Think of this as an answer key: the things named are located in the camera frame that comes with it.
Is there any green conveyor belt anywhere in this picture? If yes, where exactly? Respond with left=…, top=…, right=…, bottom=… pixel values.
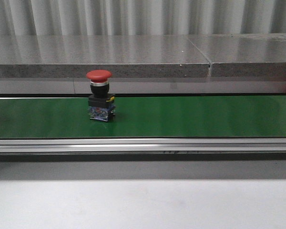
left=0, top=95, right=286, bottom=138

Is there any grey stone slab right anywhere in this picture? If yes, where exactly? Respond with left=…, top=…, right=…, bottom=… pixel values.
left=187, top=33, right=286, bottom=81

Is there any grey stone slab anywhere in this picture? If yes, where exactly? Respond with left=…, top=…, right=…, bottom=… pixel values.
left=0, top=35, right=209, bottom=78
left=187, top=33, right=286, bottom=81

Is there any grey stone slab left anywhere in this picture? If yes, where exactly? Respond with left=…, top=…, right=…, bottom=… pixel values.
left=0, top=35, right=209, bottom=78

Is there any grey corrugated curtain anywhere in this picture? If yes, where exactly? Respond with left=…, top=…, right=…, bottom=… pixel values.
left=0, top=0, right=286, bottom=35

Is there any aluminium conveyor side rail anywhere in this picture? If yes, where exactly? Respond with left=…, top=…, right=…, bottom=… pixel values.
left=0, top=137, right=286, bottom=162

